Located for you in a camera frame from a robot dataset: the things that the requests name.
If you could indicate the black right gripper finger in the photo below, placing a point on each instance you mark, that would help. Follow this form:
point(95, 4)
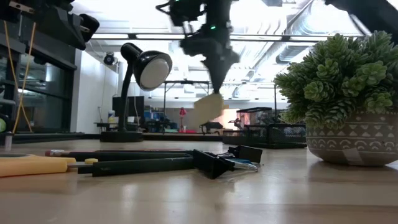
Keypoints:
point(213, 73)
point(223, 73)

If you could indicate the small black binder clip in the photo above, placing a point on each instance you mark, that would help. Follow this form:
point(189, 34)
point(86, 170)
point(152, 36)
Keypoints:
point(248, 153)

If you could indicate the large black binder clip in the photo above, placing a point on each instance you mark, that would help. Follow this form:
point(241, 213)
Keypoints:
point(211, 163)

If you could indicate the black ballpoint pen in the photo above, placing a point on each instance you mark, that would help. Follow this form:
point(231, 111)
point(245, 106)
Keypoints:
point(155, 151)
point(140, 166)
point(124, 156)

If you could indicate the orange pencil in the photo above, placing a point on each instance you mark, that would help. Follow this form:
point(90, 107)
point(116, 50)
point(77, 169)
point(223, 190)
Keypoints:
point(56, 152)

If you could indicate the black mesh desk organizer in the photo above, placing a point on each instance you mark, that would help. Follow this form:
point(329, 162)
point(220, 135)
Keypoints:
point(280, 135)

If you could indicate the small red object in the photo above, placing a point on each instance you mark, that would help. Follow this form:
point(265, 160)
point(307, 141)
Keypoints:
point(183, 112)

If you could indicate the blue storage bins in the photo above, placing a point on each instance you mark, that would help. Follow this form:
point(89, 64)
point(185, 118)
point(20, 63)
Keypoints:
point(154, 116)

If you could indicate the black desk lamp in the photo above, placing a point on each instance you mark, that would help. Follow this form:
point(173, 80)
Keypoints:
point(136, 59)

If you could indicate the cluttered workbench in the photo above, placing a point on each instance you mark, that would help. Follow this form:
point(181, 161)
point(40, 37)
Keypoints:
point(155, 127)

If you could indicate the black computer monitor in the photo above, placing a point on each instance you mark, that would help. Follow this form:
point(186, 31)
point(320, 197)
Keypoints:
point(135, 105)

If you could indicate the white plastic bottle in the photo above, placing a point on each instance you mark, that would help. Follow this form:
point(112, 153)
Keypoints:
point(111, 116)

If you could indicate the green round object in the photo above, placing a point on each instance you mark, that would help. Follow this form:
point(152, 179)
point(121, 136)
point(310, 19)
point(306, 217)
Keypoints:
point(2, 126)

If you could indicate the green succulent in patterned pot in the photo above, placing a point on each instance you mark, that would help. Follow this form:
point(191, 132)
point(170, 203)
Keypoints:
point(342, 77)

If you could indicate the grey tape strip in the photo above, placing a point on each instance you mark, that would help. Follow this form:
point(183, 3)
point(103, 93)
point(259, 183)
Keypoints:
point(353, 155)

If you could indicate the black metal frame stand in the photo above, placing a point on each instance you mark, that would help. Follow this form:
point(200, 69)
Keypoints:
point(186, 82)

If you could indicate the black round wall camera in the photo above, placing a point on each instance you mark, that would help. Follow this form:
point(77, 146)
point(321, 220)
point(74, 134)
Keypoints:
point(109, 59)

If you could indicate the black aluminium table frame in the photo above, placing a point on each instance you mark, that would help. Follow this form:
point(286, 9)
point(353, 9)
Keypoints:
point(62, 137)

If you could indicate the white cylindrical post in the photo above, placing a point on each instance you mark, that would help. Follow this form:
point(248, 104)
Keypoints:
point(8, 143)

